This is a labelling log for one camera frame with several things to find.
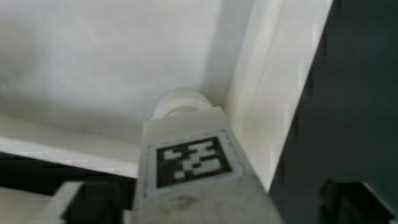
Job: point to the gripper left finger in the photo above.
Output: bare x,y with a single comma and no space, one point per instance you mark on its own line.
85,204

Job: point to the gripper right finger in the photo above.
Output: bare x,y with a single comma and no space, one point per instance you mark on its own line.
357,203

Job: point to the white leg with screw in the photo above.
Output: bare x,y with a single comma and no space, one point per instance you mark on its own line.
197,185

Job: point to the white square tabletop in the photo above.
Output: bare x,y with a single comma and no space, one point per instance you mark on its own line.
98,54

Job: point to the white fence wall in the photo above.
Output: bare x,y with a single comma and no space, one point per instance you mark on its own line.
22,205

